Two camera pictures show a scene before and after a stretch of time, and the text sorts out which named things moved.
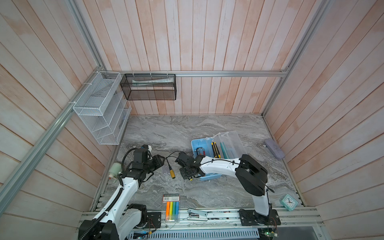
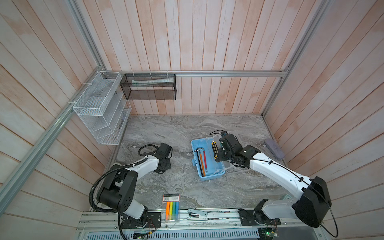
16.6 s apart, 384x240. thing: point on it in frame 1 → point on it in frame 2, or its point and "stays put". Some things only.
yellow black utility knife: x=216 y=152 stays put
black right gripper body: x=185 y=172 → x=222 y=155
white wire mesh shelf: x=103 y=108 stays put
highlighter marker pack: x=172 y=201 stays put
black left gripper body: x=152 y=164 → x=167 y=166
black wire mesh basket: x=149 y=86 stays put
